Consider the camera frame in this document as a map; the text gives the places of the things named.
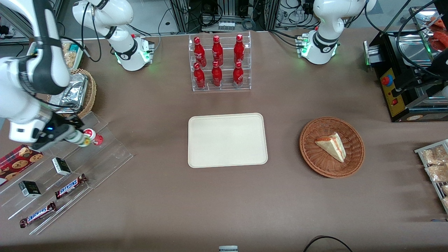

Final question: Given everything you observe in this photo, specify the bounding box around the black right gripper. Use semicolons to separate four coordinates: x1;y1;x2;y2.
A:
33;114;85;142

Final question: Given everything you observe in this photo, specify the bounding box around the beige plastic tray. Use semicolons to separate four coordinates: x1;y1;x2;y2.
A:
188;113;268;169

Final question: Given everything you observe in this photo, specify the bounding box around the black conveyor toaster machine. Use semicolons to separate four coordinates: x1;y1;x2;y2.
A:
363;6;448;123

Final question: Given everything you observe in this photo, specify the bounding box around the red lid yogurt cup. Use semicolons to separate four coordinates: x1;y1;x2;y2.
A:
83;128;104;146

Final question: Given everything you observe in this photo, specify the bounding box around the light wicker basket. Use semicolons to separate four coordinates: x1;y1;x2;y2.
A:
47;69;97;120

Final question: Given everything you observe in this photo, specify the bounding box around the silver foil container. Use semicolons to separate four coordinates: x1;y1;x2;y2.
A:
49;73;89;114

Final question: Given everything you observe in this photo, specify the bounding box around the clear acrylic stepped stand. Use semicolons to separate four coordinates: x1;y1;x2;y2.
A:
0;111;134;236

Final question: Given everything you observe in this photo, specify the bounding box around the small black box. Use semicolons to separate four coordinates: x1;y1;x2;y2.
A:
19;180;42;198
52;157;72;176

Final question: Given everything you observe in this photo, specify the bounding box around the red food item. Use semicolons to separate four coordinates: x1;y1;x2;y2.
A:
428;17;448;52

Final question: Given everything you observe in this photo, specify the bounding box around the snickers bar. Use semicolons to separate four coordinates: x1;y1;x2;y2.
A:
19;201;57;229
54;174;88;200

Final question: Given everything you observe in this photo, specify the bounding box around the clear bag of nuts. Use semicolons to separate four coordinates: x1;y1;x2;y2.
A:
62;43;79;69

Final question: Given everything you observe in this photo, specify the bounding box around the white snack bin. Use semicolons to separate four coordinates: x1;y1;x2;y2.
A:
27;41;85;70

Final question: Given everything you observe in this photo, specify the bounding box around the red cookie box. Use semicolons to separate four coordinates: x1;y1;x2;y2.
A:
0;144;44;186

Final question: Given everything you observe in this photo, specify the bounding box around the clear bag of crackers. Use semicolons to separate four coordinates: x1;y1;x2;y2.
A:
421;145;448;166
425;164;448;183

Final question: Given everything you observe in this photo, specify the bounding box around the triangular wrapped sandwich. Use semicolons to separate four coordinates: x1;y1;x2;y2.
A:
314;132;347;163

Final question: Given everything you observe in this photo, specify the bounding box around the round brown wicker basket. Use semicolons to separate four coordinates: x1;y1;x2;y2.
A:
299;116;365;179

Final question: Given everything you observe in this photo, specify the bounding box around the red cola bottle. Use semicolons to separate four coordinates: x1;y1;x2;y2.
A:
194;37;207;67
194;62;206;89
233;34;245;64
212;35;224;66
233;61;244;86
212;61;223;87

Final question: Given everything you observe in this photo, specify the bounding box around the clear acrylic bottle rack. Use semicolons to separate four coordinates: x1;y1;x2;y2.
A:
188;31;252;92

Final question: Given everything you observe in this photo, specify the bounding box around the black cable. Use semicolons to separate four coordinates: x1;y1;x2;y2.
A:
303;236;354;252

